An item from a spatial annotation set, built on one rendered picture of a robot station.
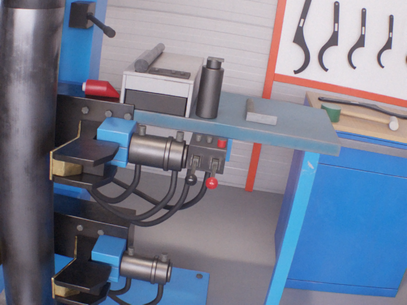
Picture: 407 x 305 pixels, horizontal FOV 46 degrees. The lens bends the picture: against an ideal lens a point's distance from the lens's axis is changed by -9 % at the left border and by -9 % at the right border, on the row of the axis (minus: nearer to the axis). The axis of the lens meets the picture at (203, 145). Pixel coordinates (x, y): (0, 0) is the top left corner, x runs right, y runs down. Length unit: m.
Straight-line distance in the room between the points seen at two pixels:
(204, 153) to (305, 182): 0.51
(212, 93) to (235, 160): 2.03
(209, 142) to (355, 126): 0.99
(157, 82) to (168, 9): 1.83
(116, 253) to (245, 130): 0.63
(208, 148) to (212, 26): 1.93
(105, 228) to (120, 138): 0.45
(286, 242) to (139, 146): 0.78
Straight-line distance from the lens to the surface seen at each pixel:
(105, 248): 1.91
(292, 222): 2.09
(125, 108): 1.76
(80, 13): 1.88
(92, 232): 2.00
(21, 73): 1.56
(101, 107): 1.78
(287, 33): 3.47
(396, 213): 2.69
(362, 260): 2.80
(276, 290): 2.27
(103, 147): 1.60
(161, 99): 1.74
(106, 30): 1.53
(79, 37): 1.99
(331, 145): 1.78
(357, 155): 2.50
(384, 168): 2.56
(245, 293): 2.72
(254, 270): 2.92
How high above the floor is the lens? 1.61
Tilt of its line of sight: 21 degrees down
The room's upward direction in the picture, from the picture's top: 9 degrees clockwise
